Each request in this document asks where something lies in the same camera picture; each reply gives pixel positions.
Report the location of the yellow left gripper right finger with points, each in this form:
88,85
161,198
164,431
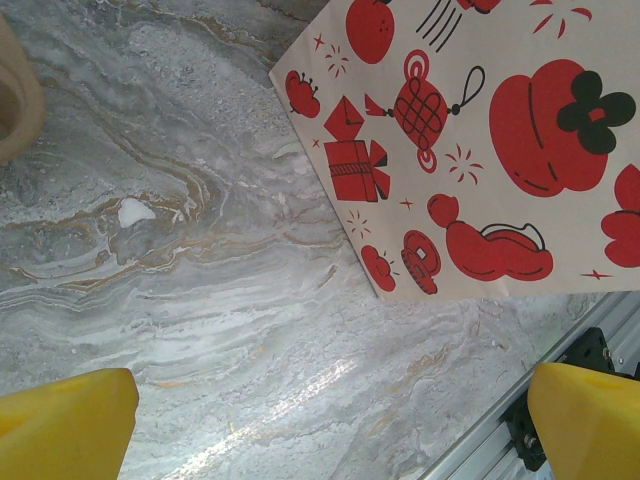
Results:
590,430

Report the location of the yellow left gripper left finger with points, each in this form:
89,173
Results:
60,430

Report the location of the brown pulp cup carrier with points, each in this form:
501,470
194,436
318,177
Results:
20,115

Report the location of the white paper bag red prints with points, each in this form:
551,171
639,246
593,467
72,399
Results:
450,165

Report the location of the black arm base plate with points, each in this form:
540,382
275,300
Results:
585,350

